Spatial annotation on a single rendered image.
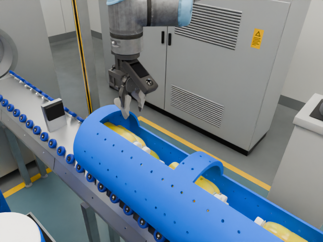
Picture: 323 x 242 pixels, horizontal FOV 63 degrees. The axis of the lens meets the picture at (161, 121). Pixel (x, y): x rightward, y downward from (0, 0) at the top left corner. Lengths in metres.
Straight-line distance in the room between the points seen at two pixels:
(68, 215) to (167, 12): 1.82
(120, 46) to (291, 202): 1.29
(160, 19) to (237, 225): 0.54
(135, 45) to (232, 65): 1.72
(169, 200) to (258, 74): 1.73
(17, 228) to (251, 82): 1.96
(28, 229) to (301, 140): 1.19
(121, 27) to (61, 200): 1.84
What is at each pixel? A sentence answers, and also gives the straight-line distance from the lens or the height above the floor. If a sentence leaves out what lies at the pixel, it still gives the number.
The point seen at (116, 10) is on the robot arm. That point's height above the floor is 1.61.
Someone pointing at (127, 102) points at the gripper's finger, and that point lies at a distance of 0.80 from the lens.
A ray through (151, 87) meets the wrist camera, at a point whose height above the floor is 1.42.
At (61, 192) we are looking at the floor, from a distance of 2.40.
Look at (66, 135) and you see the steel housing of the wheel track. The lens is 1.41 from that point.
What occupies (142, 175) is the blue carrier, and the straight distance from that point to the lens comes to 0.78.
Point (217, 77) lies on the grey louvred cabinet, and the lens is 2.50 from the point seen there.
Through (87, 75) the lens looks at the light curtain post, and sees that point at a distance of 1.62.
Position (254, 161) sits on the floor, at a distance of 2.74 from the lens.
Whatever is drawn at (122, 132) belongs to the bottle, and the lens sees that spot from 0.96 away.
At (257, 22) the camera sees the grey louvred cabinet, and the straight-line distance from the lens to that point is 2.22.
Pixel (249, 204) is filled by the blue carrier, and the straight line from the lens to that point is 0.93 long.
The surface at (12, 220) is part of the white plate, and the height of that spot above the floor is 1.04.
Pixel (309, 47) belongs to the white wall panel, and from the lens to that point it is 3.48.
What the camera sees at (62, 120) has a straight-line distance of 1.46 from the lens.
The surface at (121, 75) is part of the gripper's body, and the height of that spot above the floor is 1.43.
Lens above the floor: 1.75
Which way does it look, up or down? 35 degrees down
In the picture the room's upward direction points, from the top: 2 degrees clockwise
